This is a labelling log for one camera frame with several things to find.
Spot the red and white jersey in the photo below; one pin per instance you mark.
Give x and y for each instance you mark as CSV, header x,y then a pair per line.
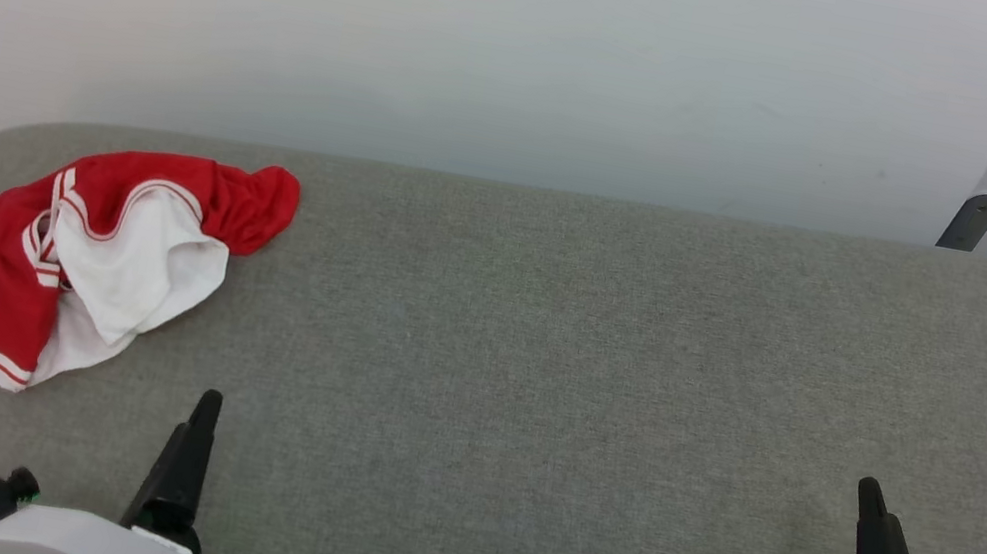
x,y
7,273

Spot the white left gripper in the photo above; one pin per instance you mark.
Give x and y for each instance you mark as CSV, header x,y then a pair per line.
x,y
71,543

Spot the dark metal post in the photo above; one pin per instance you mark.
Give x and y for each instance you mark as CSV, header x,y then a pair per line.
x,y
970,221

